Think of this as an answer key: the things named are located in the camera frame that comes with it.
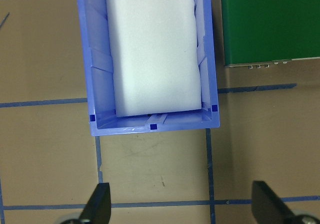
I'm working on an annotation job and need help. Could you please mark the white foam pad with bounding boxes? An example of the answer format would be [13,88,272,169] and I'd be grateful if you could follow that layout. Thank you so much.
[104,0,203,118]

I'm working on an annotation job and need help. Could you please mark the blue plastic storage bin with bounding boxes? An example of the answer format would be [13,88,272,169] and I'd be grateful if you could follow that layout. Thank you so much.
[75,0,221,137]

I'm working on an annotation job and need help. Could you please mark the green conveyor belt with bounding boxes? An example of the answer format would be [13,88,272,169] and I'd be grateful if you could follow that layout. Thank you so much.
[220,0,320,69]

